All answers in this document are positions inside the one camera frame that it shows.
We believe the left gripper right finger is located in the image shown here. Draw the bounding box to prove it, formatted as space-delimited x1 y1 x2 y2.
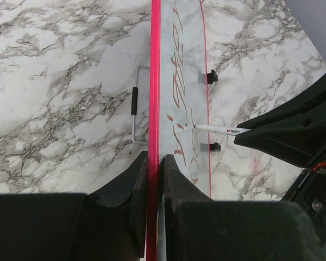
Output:
162 154 326 260

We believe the metal wire whiteboard stand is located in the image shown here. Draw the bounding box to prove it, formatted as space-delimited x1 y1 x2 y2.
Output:
131 65 150 145

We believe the white whiteboard marker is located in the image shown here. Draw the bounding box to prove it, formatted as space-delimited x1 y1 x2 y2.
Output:
195 125 250 136

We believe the pink framed whiteboard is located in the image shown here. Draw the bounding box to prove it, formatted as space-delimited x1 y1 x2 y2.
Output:
146 1 211 260

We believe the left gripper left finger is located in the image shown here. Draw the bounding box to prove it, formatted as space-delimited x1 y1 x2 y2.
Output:
0 151 148 260

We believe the black whiteboard stand clip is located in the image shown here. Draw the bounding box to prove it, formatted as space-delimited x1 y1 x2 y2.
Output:
206 70 218 84

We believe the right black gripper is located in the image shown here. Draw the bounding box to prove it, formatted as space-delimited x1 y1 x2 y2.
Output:
234 73 326 239

